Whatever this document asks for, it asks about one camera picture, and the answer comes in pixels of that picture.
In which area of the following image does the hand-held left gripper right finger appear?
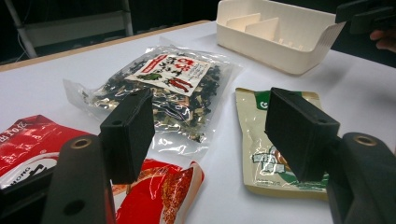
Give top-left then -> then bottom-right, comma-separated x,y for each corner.
264,87 -> 341,183

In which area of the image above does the beige green snack packet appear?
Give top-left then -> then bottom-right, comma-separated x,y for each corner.
234,87 -> 330,201

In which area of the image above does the grey metal stand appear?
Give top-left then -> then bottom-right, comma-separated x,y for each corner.
3,0 -> 134,60

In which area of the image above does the red seasoning packet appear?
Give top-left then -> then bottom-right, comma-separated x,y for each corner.
0,114 -> 205,224

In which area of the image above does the white table sheet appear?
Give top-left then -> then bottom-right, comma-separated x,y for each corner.
0,21 -> 396,224

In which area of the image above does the cream plastic divided container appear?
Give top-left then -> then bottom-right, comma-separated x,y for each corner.
215,0 -> 347,76

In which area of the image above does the clear dried vegetable packet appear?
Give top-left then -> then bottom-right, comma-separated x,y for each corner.
63,45 -> 244,157

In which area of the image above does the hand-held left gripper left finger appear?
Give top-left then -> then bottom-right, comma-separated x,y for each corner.
99,88 -> 156,185

